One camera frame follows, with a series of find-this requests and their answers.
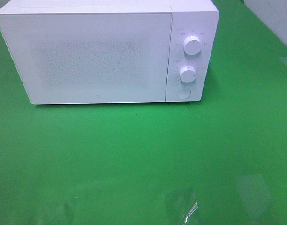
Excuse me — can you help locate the white timer knob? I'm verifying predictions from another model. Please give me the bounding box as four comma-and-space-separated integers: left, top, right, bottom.
179, 66, 197, 83

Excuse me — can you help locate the white microwave door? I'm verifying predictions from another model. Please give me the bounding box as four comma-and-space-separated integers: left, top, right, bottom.
0, 13, 172, 105

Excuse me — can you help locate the round white door button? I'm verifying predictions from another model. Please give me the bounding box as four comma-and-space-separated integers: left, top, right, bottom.
177, 88, 191, 99

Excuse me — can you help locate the white upper power knob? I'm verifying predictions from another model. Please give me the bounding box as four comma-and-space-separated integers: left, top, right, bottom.
183, 35, 202, 56

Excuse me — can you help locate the white microwave oven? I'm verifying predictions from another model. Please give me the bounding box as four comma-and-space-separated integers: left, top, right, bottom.
0, 0, 219, 105

